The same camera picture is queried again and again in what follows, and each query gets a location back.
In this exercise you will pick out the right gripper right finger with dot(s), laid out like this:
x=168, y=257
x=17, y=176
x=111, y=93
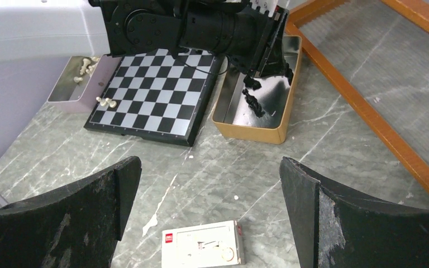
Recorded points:
x=334, y=225

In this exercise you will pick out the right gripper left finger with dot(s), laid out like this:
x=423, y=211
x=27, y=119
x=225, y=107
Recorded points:
x=76, y=225

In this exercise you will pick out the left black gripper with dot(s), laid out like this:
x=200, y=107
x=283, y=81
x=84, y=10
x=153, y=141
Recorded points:
x=249, y=37

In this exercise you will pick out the tin box black pieces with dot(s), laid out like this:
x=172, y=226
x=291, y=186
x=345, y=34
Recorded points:
x=234, y=119

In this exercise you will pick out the white pawn on board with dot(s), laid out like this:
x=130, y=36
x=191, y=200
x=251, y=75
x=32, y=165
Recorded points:
x=112, y=104

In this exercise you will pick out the tin box white pieces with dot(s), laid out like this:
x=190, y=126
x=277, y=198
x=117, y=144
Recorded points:
x=81, y=82

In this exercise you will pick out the black knight standing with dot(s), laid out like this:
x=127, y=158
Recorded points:
x=251, y=83

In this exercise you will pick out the black white chessboard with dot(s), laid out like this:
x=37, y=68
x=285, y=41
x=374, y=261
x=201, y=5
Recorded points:
x=157, y=97

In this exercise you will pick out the white red card box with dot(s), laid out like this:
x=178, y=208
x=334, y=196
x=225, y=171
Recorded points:
x=207, y=245

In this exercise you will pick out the orange wooden rack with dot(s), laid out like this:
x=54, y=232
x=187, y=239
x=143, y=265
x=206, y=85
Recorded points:
x=385, y=57

